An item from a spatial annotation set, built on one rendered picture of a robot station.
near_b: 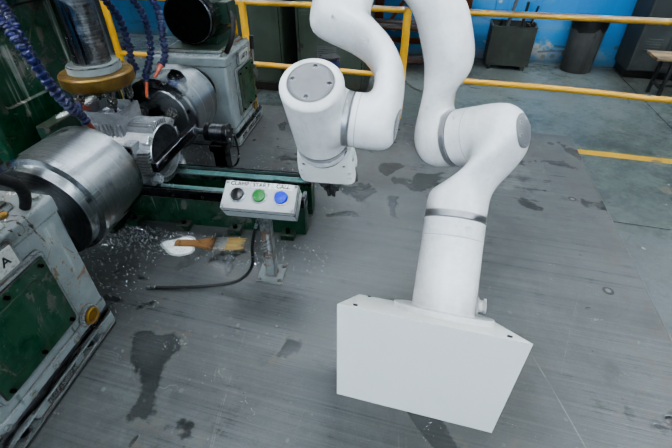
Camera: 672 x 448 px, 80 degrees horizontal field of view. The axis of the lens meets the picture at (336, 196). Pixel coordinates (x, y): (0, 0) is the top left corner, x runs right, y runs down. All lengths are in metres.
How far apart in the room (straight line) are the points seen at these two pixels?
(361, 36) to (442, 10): 0.27
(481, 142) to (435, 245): 0.21
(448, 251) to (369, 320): 0.21
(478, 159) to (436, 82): 0.17
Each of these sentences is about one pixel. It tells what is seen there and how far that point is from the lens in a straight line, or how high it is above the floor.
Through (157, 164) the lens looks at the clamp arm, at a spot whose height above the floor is 1.03.
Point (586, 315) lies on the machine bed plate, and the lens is 1.15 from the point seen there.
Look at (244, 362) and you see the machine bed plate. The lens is 0.94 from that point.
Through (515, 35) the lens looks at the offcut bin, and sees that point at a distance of 5.53.
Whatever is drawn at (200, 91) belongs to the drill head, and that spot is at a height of 1.10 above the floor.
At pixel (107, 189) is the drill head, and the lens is 1.03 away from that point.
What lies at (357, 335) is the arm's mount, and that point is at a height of 1.00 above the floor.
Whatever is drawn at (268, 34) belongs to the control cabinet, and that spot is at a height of 0.60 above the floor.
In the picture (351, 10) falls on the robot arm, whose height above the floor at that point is 1.47.
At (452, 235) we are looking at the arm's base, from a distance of 0.78.
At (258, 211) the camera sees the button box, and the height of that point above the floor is 1.04.
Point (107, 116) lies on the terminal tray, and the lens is 1.25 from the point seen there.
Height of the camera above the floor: 1.57
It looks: 35 degrees down
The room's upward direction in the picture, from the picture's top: straight up
